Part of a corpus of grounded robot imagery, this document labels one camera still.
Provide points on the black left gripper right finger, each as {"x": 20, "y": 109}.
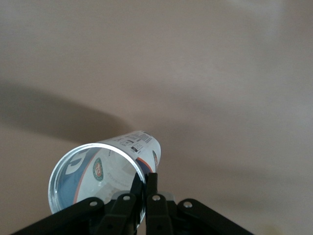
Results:
{"x": 159, "y": 215}

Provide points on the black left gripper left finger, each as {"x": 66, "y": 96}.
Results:
{"x": 117, "y": 215}

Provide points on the white and blue tennis can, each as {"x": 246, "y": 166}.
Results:
{"x": 102, "y": 171}

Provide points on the brown table mat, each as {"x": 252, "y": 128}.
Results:
{"x": 195, "y": 73}

